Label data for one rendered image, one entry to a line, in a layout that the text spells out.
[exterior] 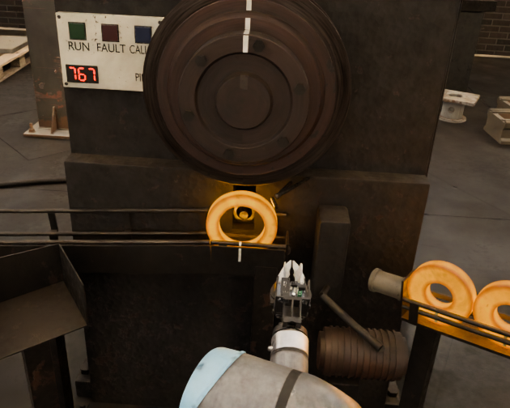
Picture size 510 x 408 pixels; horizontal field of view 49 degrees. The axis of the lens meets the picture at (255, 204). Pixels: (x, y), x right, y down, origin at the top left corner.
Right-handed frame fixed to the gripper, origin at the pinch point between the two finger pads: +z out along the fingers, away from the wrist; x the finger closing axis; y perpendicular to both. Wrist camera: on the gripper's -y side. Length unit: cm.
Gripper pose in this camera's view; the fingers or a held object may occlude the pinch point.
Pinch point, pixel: (291, 267)
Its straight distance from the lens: 131.4
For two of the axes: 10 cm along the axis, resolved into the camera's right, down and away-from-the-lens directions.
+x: -10.0, -0.8, 0.2
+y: 0.4, -7.1, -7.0
